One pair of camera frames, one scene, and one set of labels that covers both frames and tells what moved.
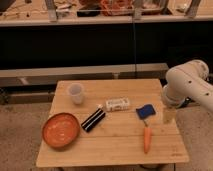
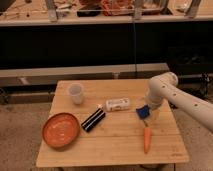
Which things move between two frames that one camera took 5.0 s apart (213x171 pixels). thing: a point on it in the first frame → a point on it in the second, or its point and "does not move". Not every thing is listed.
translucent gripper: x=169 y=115 → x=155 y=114
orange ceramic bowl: x=61 y=130 does not move
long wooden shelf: x=43 y=77 does not move
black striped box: x=89 y=123 does not move
